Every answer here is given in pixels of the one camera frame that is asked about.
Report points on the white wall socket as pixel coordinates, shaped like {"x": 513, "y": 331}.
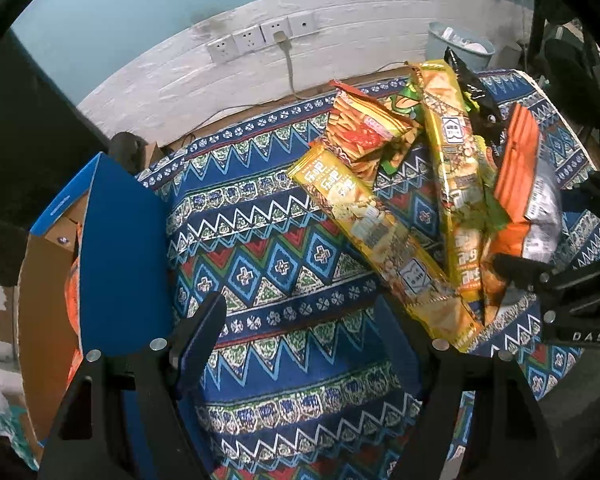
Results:
{"x": 302, "y": 23}
{"x": 275, "y": 30}
{"x": 247, "y": 40}
{"x": 221, "y": 50}

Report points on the orange and silver snack packet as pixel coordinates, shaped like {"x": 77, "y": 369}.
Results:
{"x": 525, "y": 185}

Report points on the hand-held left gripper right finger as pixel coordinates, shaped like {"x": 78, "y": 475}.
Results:
{"x": 405, "y": 360}

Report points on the green snack packet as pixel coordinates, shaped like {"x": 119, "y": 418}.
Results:
{"x": 402, "y": 155}

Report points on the blue patterned cloth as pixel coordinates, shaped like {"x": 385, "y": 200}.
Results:
{"x": 280, "y": 260}

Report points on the pale blue trash bin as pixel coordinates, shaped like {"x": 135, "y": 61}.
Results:
{"x": 455, "y": 47}

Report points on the crumpled plastic bags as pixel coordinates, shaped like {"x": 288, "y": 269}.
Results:
{"x": 5, "y": 420}

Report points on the black snack packet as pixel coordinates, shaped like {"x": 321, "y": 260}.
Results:
{"x": 472, "y": 95}

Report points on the red and yellow snack packet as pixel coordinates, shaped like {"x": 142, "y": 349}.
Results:
{"x": 360, "y": 130}

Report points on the black stand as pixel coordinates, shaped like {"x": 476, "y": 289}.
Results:
{"x": 560, "y": 55}

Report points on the plain orange snack packet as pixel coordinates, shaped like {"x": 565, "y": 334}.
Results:
{"x": 73, "y": 305}

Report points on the blue cardboard box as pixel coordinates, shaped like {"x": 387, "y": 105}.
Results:
{"x": 120, "y": 260}

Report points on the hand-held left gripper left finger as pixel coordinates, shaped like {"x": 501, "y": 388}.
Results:
{"x": 200, "y": 332}

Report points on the long yellow snack packet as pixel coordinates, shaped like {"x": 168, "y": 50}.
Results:
{"x": 380, "y": 240}
{"x": 452, "y": 160}

